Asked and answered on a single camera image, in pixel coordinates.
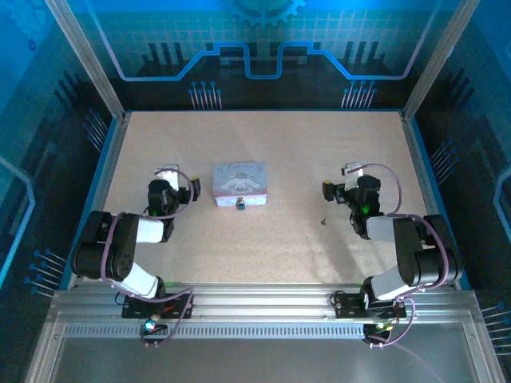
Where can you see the aluminium side rail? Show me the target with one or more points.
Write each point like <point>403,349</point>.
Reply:
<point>415,159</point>
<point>113,159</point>

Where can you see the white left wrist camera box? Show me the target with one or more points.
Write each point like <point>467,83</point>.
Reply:
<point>169,175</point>

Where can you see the aluminium frame post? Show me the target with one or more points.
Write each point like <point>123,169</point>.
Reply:
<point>437,60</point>
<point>88,60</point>

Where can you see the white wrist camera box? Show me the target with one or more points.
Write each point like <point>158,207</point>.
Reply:
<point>353,175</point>
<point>169,175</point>

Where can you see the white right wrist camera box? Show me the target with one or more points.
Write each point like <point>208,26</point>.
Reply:
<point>353,175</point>

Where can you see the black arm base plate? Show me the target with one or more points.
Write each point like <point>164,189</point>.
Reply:
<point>135,309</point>
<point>347,307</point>

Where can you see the lit connector box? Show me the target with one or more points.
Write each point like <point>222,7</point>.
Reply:
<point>151,326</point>
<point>377,328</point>

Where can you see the aluminium table edge rail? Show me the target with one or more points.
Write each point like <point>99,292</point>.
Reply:
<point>259,303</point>

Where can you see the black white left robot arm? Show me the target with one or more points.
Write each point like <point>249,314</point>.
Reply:
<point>151,231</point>

